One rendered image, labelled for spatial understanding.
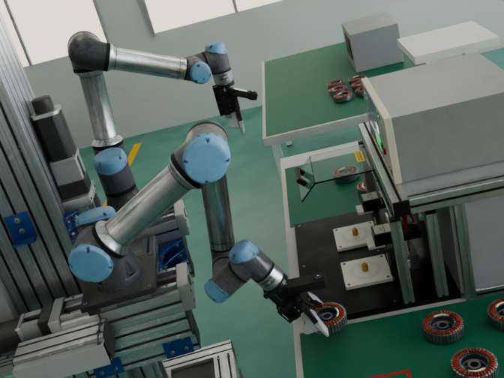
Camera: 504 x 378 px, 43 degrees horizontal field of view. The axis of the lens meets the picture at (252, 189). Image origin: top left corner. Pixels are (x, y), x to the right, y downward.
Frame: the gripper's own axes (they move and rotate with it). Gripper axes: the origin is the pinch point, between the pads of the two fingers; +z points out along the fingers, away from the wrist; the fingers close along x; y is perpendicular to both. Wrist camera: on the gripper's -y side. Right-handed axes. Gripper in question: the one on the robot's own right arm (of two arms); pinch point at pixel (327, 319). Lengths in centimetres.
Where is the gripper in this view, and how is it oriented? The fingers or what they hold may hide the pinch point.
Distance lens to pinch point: 189.4
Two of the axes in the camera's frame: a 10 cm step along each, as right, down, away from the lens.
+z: 6.9, 6.6, 3.0
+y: -7.2, 6.3, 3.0
